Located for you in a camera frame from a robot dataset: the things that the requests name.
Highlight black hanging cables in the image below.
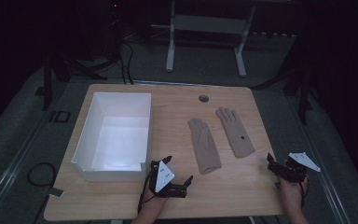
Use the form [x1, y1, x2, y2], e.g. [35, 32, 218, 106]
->
[110, 12, 135, 86]

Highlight white rectangular box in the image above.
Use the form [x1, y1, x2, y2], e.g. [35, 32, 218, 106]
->
[71, 91, 153, 183]

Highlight white metal desk frame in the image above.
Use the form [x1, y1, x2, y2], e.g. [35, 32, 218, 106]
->
[151, 0, 257, 78]

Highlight grey tape piece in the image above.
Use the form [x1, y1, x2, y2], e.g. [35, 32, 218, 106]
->
[47, 186, 65, 199]

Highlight person's right hand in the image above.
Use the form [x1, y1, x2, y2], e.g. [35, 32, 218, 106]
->
[278, 175, 310, 211]

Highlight person's left hand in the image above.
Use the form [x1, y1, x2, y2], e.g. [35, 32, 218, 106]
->
[143, 181, 170, 209]

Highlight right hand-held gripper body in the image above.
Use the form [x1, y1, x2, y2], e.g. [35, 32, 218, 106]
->
[273, 151, 322, 183]

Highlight plain beige glove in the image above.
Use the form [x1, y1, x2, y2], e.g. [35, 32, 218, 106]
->
[187, 118, 223, 175]

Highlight beige glove with dark button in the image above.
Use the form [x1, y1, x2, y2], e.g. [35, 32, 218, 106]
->
[215, 106, 256, 159]

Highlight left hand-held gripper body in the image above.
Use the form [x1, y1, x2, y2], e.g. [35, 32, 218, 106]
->
[148, 160, 188, 199]

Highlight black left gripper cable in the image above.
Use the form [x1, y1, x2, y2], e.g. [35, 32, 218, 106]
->
[137, 172, 154, 216]

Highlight black looped floor cable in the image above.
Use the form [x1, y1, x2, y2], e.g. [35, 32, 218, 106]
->
[26, 161, 58, 188]

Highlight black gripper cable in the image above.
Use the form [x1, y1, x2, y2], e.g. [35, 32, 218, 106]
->
[137, 172, 154, 216]
[299, 175, 310, 209]

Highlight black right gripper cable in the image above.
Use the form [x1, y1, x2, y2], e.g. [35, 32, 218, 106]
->
[299, 175, 310, 209]

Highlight black tripod stand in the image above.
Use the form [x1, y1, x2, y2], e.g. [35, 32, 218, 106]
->
[41, 43, 108, 112]
[251, 35, 316, 126]

